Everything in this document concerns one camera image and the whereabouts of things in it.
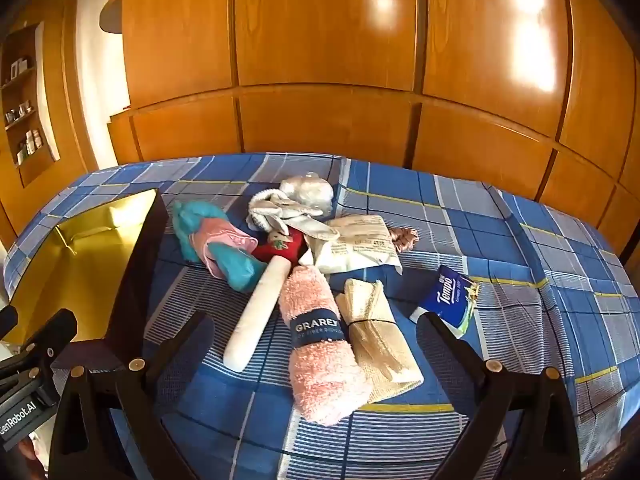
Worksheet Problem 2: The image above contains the white cylinder with red top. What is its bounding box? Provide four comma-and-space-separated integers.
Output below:
222, 227, 306, 373

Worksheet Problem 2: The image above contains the blue plaid bedsheet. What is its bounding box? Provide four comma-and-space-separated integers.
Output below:
2, 152, 640, 480

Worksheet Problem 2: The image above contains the wooden shelf cabinet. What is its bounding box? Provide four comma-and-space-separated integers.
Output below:
0, 0, 101, 246

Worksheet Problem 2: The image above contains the pink towel with dark band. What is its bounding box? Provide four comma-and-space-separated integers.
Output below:
277, 266, 373, 418

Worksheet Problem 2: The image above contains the grey wall lamp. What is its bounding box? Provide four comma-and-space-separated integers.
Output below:
99, 0, 123, 34

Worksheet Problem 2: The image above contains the pink scrunchie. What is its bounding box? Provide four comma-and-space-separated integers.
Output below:
390, 227, 420, 253

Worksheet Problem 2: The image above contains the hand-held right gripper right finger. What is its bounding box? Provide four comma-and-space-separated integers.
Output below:
417, 310, 583, 480

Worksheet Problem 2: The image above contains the blue tissue pack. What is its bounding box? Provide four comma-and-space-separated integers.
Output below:
409, 265, 481, 336

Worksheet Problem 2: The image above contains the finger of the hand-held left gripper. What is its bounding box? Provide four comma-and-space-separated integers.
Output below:
0, 309, 78, 386
0, 305, 20, 343

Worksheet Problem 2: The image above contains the wooden wardrobe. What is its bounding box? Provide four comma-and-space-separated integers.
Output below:
107, 0, 640, 261

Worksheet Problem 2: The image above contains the teal and pink plush toy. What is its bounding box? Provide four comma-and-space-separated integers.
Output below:
172, 200, 266, 291

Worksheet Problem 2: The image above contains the white printed packet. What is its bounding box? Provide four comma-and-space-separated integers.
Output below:
302, 215, 401, 276

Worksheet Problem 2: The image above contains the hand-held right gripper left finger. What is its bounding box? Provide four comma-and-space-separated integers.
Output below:
50, 310, 216, 480

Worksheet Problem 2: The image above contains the beige mesh cloth black band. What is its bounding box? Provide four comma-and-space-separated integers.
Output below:
335, 280, 425, 403

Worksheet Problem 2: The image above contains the plastic-wrapped white bundle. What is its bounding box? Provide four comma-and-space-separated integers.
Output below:
279, 174, 335, 216

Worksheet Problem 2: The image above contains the dark brown box gold inside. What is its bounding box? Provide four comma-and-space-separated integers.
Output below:
2, 187, 168, 361

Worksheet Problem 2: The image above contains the group of small jars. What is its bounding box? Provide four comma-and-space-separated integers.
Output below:
4, 101, 37, 125

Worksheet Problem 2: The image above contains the group of white bottles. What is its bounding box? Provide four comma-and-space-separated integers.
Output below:
16, 130, 43, 167

